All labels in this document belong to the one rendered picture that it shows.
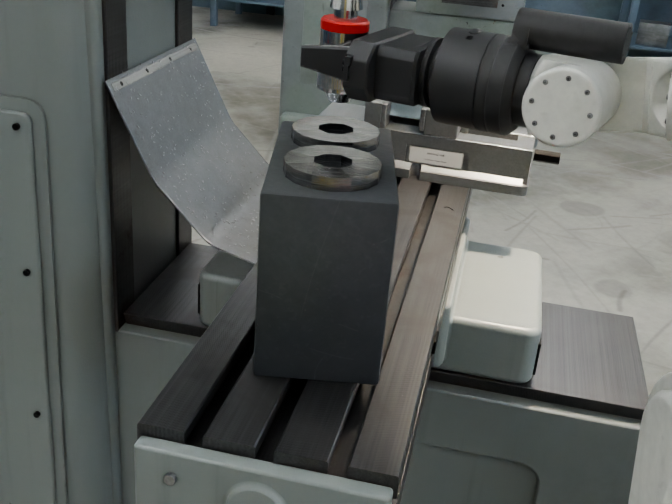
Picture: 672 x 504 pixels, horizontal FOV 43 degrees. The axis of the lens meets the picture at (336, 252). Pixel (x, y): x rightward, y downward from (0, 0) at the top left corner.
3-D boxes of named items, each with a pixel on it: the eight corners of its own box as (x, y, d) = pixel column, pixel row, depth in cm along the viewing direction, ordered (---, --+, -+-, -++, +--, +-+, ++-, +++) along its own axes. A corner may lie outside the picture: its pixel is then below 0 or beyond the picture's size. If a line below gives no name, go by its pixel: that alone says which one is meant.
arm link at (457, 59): (402, 5, 85) (517, 22, 80) (392, 99, 89) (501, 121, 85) (345, 21, 75) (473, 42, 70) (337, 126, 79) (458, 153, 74)
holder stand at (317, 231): (376, 280, 100) (393, 116, 92) (379, 386, 80) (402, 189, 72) (274, 272, 100) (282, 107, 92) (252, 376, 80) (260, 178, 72)
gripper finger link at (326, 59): (304, 38, 82) (362, 48, 79) (303, 71, 83) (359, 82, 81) (296, 40, 80) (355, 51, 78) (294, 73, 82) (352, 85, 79)
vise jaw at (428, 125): (465, 118, 141) (469, 95, 139) (456, 139, 130) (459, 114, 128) (430, 113, 142) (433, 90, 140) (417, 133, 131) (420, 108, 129)
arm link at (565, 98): (494, 122, 83) (611, 146, 78) (457, 140, 74) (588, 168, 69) (515, 2, 79) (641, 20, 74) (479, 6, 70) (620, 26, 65)
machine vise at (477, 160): (531, 167, 143) (542, 103, 138) (526, 197, 129) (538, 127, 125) (331, 136, 149) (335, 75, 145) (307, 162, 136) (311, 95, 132)
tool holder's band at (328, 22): (322, 22, 84) (323, 11, 84) (369, 26, 84) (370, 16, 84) (318, 31, 80) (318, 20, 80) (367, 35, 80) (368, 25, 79)
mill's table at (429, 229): (484, 141, 180) (490, 105, 177) (388, 570, 70) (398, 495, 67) (377, 127, 184) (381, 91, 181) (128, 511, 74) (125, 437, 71)
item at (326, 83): (318, 80, 87) (322, 22, 84) (364, 84, 87) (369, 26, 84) (314, 91, 83) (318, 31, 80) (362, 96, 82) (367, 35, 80)
